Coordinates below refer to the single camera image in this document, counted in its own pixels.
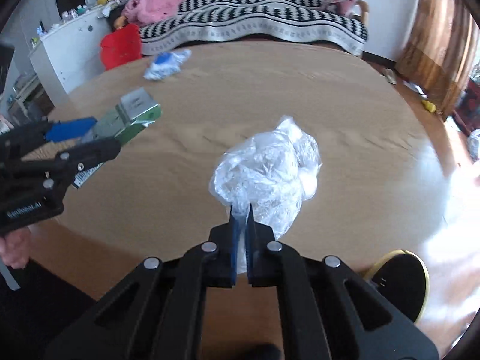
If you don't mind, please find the green cigarette box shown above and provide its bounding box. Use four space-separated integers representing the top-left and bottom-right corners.
70 87 163 190

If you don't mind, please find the blue white wipes packet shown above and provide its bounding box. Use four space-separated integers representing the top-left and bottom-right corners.
143 49 191 80

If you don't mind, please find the clear plastic bag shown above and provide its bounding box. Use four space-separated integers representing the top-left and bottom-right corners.
209 116 321 274

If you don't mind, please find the black gold-rimmed trash bin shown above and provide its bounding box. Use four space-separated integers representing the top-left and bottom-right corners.
364 250 431 323

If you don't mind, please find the person's left hand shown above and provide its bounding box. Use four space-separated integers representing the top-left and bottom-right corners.
0 228 31 269

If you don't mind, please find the white cabinet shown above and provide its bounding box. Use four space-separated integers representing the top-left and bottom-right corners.
29 6 111 106

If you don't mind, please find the red plush cushion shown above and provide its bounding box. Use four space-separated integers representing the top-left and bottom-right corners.
100 24 143 71

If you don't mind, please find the pink blanket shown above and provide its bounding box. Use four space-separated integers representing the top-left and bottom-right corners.
121 0 185 27

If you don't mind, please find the yellow toy on floor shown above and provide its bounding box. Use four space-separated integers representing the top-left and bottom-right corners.
421 99 437 114

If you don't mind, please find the black white striped sofa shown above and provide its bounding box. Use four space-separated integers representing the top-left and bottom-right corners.
139 0 368 56

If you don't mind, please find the beige slipper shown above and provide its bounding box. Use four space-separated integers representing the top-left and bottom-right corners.
383 68 397 86

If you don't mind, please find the brown curtain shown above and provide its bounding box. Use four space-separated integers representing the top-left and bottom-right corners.
395 0 479 118

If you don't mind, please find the pink cartoon pillow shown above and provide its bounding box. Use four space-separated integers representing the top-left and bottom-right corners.
321 0 358 16

